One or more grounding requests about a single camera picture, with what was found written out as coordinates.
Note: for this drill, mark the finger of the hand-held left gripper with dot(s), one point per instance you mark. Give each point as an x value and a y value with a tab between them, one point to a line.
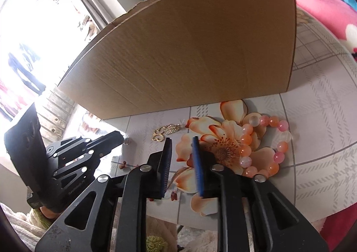
81	144
108	147

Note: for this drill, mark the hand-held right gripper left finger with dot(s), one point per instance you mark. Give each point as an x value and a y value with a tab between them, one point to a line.
166	168

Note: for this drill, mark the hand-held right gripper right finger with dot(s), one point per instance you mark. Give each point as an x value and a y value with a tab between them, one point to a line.
197	168

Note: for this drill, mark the gold curly charm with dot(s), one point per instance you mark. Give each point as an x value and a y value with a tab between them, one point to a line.
159	135

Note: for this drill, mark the gold comb charm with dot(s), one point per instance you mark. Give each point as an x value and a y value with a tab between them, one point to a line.
172	129

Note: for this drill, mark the brown cardboard box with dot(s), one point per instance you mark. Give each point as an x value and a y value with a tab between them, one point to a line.
181	45

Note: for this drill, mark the person's left hand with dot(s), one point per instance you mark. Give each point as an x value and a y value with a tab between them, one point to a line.
50	213

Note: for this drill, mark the hanging red garment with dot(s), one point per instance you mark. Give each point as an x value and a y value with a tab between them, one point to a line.
8	98

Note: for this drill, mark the hanging black garment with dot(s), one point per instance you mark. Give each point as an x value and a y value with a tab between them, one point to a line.
25	73

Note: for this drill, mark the pink blanket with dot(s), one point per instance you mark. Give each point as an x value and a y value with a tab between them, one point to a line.
320	9

